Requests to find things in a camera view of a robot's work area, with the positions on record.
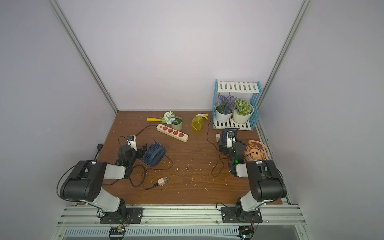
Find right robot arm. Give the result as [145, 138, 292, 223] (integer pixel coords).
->
[219, 128, 287, 223]

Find beige pot white flowers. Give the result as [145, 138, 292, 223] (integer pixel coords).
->
[162, 111, 183, 131]

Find yellow spray bottle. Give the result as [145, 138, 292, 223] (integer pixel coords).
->
[191, 114, 208, 131]

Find white pot green plant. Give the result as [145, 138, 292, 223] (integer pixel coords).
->
[233, 99, 254, 124]

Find white pot lavender plant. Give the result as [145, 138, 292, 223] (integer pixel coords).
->
[215, 93, 237, 122]

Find blue white plant shelf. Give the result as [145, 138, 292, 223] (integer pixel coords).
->
[213, 80, 263, 131]

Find beige red power strip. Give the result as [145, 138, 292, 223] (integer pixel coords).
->
[156, 124, 189, 143]

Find yellow green handled tool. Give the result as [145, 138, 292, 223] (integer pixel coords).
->
[147, 118, 166, 123]

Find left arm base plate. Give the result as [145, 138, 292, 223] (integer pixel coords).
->
[100, 207, 144, 224]

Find aluminium rail frame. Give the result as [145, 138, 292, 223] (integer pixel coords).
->
[51, 204, 313, 240]

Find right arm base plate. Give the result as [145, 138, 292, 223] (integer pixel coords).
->
[220, 207, 263, 224]

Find orange desk fan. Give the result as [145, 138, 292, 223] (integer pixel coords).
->
[244, 140, 270, 162]

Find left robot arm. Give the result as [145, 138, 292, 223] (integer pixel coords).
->
[56, 136, 148, 224]

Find pink USB plug adapter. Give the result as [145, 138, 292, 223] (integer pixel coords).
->
[158, 177, 170, 186]

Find dark blue desk fan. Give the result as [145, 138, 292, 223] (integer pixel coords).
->
[139, 141, 166, 167]

